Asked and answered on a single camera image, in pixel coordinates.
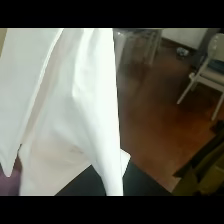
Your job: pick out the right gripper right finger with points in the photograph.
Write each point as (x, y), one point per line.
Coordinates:
(143, 181)

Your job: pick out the white chair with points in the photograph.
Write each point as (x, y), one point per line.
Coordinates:
(204, 76)

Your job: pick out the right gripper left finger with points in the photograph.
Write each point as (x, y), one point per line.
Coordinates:
(85, 183)

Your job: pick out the white shirt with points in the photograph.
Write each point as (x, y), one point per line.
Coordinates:
(66, 100)

